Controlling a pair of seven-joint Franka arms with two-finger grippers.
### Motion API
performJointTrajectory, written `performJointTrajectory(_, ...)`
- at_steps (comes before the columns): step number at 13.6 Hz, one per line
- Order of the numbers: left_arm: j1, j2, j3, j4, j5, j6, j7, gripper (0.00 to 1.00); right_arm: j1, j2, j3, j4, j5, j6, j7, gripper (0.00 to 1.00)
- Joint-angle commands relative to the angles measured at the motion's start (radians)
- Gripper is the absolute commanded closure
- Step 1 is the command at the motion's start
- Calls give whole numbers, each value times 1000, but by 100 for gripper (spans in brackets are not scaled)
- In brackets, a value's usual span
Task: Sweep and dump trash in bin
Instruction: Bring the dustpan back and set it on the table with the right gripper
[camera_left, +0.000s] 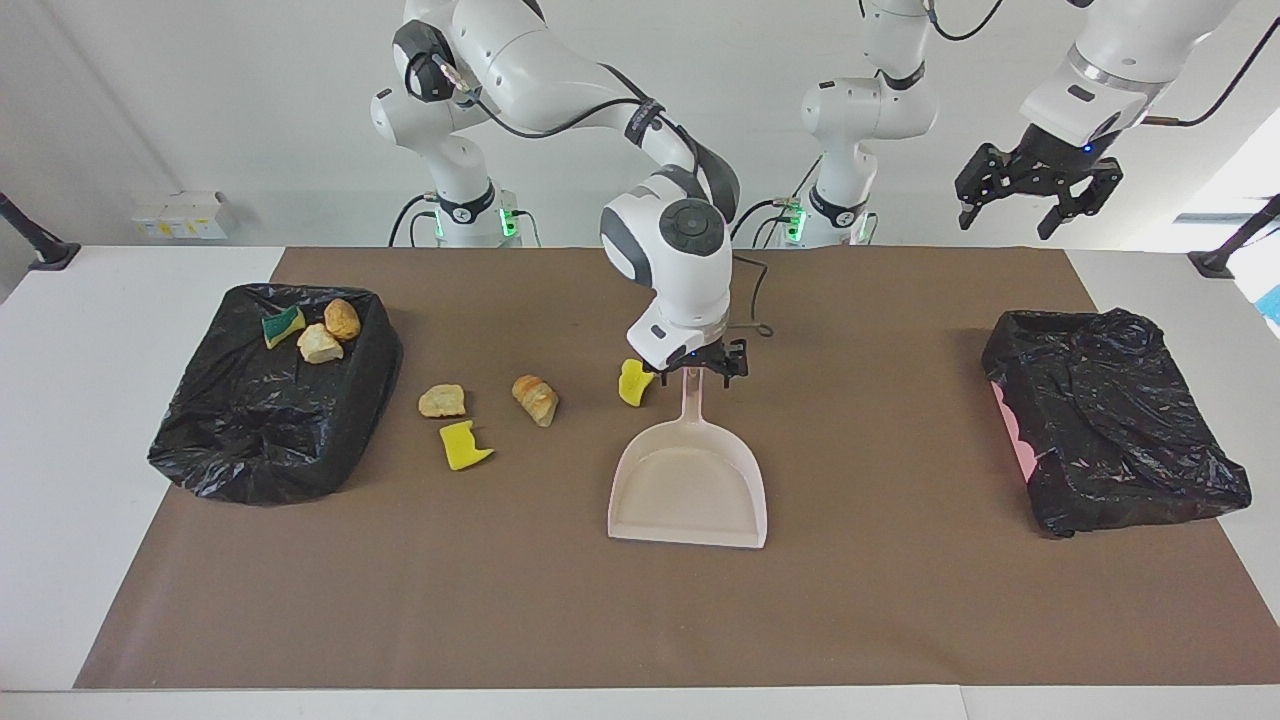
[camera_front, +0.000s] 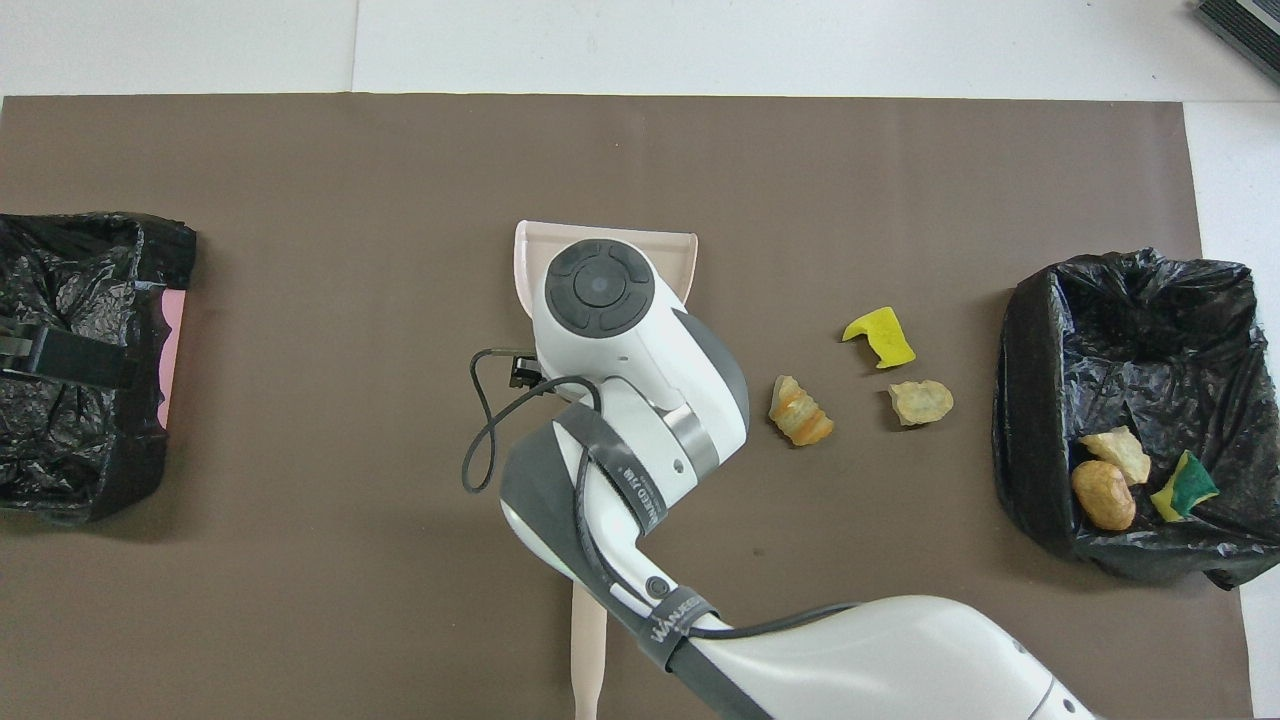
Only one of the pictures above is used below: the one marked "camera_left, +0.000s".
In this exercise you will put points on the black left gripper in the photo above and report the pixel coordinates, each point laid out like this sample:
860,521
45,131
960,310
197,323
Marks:
1055,160

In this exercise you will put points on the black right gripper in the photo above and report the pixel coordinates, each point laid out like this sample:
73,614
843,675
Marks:
698,358

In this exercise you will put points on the yellow and green sponge piece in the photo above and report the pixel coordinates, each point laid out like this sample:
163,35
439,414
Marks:
632,388
284,326

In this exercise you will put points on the beige plastic dustpan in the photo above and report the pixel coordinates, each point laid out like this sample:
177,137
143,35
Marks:
690,480

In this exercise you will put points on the sliced crusty bread piece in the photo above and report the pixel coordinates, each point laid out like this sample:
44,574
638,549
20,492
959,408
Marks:
320,345
537,400

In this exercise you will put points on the notched yellow sponge piece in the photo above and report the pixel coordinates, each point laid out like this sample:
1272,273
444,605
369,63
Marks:
460,448

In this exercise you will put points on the pale bread chunk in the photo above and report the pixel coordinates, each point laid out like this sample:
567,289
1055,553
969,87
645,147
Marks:
441,401

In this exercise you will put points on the brown round bread roll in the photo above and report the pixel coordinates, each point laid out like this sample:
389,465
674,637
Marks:
342,320

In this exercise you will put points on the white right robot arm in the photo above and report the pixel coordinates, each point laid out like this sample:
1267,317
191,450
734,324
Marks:
680,260

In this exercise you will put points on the black plastic trash bag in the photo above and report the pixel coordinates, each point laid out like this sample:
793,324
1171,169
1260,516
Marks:
1110,420
260,420

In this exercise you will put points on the pink plastic bin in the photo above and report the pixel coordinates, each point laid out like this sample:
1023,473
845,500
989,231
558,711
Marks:
1010,430

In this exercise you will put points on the light blue box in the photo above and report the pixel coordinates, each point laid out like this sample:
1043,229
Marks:
1273,305

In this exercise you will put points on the brown paper table mat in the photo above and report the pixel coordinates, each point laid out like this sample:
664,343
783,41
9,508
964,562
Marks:
640,640

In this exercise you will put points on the white boxes with yellow labels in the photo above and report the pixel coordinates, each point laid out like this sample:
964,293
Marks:
180,215

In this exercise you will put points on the black camera stand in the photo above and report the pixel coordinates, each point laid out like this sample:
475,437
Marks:
50,255
1215,263

